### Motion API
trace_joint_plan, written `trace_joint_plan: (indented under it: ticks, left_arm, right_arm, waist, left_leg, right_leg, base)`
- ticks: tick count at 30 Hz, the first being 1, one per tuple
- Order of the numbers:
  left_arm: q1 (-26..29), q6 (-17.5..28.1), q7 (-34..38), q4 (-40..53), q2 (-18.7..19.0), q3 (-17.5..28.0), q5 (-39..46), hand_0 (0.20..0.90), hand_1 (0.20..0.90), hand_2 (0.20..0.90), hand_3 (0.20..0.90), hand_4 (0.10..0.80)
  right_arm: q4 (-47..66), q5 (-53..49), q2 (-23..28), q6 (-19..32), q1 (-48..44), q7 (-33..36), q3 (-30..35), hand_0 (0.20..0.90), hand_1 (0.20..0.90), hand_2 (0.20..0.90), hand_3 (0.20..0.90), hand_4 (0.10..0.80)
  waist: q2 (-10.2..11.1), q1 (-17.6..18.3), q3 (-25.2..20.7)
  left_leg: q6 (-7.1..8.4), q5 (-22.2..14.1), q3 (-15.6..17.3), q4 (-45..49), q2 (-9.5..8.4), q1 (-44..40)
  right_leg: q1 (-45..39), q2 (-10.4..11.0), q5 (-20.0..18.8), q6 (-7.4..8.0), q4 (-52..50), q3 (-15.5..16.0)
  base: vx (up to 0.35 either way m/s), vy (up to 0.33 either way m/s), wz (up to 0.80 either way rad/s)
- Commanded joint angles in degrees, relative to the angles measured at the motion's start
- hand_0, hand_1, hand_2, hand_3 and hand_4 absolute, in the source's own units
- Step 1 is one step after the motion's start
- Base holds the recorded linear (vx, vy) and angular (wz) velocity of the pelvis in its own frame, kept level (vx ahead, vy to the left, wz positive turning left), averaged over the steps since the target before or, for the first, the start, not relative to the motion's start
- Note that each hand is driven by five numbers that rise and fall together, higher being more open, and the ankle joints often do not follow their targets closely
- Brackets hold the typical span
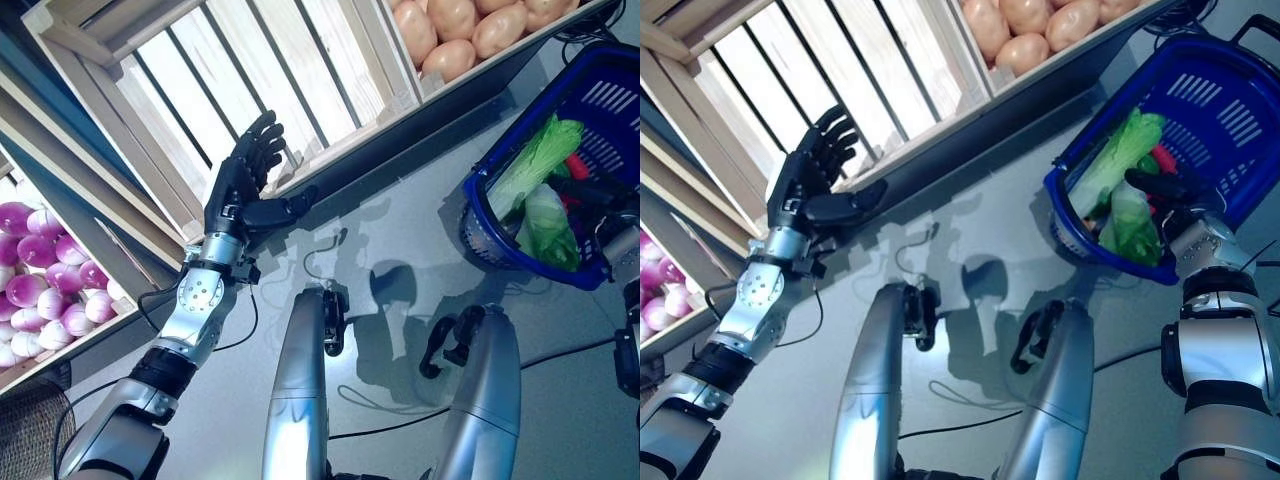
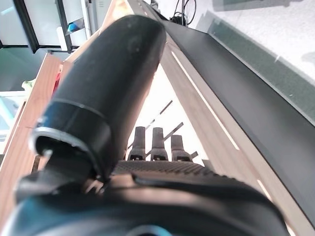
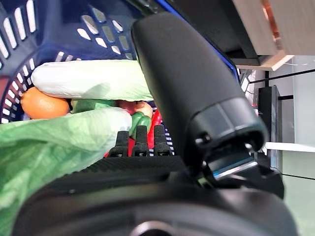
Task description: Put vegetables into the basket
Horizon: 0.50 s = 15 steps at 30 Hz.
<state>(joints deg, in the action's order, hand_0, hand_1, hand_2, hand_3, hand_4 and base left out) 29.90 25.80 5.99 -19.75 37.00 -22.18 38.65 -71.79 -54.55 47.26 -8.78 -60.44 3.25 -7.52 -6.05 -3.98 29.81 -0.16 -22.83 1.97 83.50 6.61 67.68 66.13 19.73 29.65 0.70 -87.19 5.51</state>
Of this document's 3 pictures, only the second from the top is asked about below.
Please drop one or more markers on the white-slatted wooden crate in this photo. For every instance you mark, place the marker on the white-slatted wooden crate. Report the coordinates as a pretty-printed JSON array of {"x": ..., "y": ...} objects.
[{"x": 204, "y": 123}]

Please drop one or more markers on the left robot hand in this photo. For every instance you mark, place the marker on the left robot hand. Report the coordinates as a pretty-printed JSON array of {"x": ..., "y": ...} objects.
[{"x": 110, "y": 73}]

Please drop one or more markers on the glass door cabinet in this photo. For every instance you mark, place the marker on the glass door cabinet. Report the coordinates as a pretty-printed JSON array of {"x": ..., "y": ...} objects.
[{"x": 14, "y": 24}]

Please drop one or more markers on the wooden display stand dark frame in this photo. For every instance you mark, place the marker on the wooden display stand dark frame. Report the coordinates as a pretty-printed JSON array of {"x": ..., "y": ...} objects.
[{"x": 246, "y": 86}]

